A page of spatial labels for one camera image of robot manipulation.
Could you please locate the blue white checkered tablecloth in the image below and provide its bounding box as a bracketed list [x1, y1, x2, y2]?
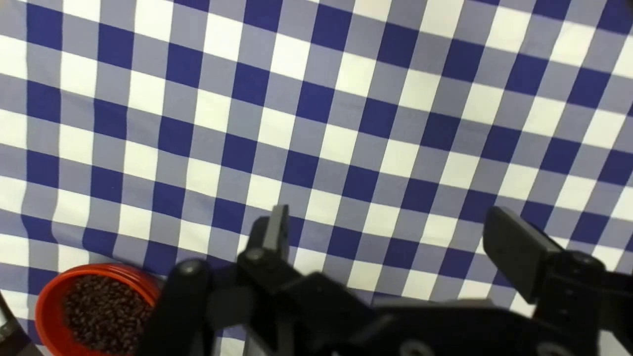
[0, 0, 633, 356]

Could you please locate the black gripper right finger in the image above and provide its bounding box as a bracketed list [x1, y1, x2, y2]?
[483, 206, 607, 321]

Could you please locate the dark coffee beans pile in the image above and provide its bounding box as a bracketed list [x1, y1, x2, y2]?
[61, 276, 154, 356]

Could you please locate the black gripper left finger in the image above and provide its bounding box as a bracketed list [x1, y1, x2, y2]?
[235, 202, 312, 301]

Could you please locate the large red bowl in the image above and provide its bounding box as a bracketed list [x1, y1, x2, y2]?
[32, 262, 164, 356]

